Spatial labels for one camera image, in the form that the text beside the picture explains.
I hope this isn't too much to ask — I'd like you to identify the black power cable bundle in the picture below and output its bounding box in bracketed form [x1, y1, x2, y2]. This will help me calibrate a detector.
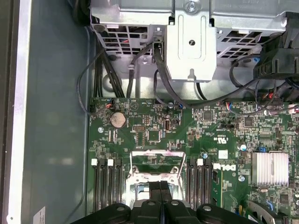
[93, 45, 126, 98]

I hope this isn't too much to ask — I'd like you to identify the silver green CPU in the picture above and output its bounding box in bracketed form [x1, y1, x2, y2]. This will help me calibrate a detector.
[133, 182, 150, 202]

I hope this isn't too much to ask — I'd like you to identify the CPU socket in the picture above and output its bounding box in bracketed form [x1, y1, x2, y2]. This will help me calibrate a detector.
[125, 167, 189, 210]

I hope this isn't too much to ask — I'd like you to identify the white case sticker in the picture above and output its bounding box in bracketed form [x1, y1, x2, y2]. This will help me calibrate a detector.
[32, 205, 48, 224]

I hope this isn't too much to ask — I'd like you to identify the silver coin battery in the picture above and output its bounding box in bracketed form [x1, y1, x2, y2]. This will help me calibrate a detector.
[109, 111, 127, 129]

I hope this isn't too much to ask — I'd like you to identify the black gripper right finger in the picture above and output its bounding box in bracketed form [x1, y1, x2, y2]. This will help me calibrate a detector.
[161, 181, 253, 224]

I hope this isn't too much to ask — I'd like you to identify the thin black looped cable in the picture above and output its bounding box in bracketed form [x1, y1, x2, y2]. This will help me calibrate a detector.
[77, 41, 113, 115]

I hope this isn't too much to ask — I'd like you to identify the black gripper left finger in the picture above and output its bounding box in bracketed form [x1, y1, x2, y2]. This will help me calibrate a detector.
[74, 181, 162, 224]

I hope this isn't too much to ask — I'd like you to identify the silver chipset heatsink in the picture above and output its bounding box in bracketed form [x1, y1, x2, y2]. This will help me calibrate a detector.
[251, 151, 290, 188]

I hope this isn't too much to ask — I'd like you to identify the black cable grey clip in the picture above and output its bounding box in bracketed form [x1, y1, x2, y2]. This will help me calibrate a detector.
[127, 42, 154, 98]

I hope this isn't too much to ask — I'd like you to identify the long thick black cable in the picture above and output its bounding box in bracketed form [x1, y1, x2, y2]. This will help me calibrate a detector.
[190, 53, 299, 110]

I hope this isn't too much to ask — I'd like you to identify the metal socket cover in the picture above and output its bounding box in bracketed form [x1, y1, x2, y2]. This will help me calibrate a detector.
[129, 150, 187, 179]

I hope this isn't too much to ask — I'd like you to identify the flat black data cable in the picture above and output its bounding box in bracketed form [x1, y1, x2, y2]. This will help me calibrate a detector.
[152, 42, 187, 108]

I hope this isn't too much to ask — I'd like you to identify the black PC case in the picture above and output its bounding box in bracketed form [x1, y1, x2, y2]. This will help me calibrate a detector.
[0, 0, 299, 224]

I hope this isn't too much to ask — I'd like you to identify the silver drive cage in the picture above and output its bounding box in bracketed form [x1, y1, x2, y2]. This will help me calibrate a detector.
[90, 0, 288, 83]

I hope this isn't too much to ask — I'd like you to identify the thin metal locking lever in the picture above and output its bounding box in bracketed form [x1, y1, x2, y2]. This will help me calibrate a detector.
[176, 172, 189, 207]

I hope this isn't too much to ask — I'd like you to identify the black plastic bracket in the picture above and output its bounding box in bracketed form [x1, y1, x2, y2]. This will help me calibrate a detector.
[253, 10, 299, 83]

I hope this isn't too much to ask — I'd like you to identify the green RAM stick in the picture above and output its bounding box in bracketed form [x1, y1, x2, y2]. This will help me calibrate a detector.
[212, 168, 224, 208]

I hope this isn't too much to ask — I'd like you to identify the green motherboard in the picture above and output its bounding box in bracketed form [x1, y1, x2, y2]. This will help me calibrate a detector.
[87, 96, 299, 224]

